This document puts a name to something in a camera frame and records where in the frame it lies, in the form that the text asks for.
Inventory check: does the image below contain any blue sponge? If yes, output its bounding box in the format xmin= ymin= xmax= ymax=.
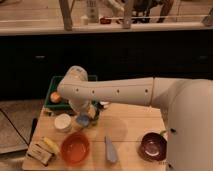
xmin=76 ymin=114 xmax=90 ymax=127

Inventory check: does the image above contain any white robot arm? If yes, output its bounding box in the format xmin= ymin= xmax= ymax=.
xmin=57 ymin=66 xmax=213 ymax=171

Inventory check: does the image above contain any white paper cup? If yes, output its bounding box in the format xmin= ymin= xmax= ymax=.
xmin=54 ymin=113 xmax=72 ymax=132

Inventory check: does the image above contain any orange fruit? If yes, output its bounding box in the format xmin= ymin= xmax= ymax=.
xmin=50 ymin=92 xmax=61 ymax=103

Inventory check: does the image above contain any green plastic basket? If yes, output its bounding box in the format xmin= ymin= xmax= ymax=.
xmin=44 ymin=75 xmax=99 ymax=112

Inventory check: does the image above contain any orange plastic bowl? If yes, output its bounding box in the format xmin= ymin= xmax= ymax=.
xmin=60 ymin=132 xmax=90 ymax=166

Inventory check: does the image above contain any yellow banana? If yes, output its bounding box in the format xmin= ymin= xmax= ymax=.
xmin=43 ymin=137 xmax=60 ymax=154

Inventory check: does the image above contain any beige wooden toy block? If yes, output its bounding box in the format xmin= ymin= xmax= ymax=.
xmin=27 ymin=143 xmax=54 ymax=166

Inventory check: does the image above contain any dark red bowl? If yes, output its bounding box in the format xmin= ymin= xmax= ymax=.
xmin=138 ymin=132 xmax=167 ymax=162

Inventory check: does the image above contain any red object on shelf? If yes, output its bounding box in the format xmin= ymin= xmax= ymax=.
xmin=100 ymin=17 xmax=112 ymax=24

